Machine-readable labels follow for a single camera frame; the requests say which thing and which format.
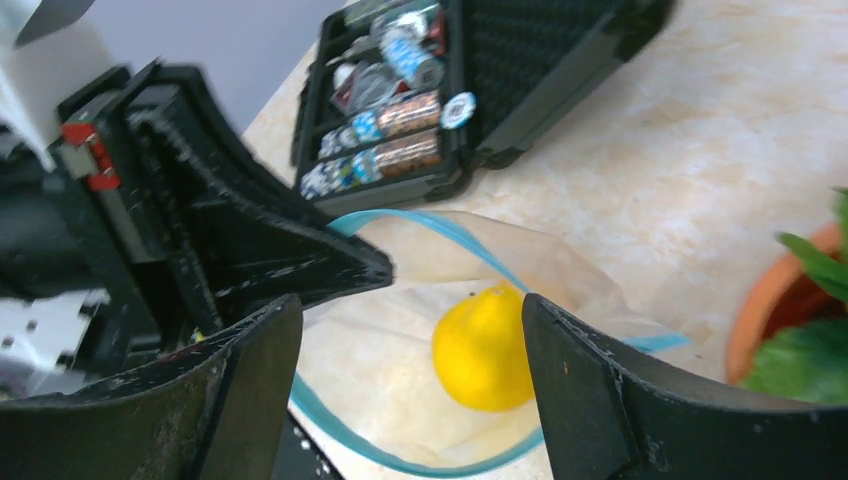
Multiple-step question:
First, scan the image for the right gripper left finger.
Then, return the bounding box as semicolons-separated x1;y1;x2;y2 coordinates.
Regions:
1;295;303;479

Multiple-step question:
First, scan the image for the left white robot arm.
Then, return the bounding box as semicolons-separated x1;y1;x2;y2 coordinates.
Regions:
1;1;392;398

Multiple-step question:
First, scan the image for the white blue poker chip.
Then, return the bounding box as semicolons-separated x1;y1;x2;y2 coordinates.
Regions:
440;91;477;130

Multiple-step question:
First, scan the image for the orange plastic basket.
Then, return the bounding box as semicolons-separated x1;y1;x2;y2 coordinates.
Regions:
725;224;847;384

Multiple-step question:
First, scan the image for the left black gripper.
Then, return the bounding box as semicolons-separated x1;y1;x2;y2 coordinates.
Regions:
1;62;229;398

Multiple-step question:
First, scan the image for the clear zip top bag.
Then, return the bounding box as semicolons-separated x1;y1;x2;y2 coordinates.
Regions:
290;209;688;478

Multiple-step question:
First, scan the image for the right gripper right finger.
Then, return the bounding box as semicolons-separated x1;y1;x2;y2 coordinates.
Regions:
522;294;847;479

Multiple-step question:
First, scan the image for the yellow orange peach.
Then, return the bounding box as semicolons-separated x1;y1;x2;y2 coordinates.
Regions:
431;283;534;413

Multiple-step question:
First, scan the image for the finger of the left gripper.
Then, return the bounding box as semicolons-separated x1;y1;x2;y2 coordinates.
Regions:
129;62;393;321

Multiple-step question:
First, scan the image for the black poker chip case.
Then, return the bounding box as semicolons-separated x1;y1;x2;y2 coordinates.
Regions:
291;1;675;215

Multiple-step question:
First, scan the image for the white radish with leaves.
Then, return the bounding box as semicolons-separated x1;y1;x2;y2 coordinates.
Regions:
735;188;847;406

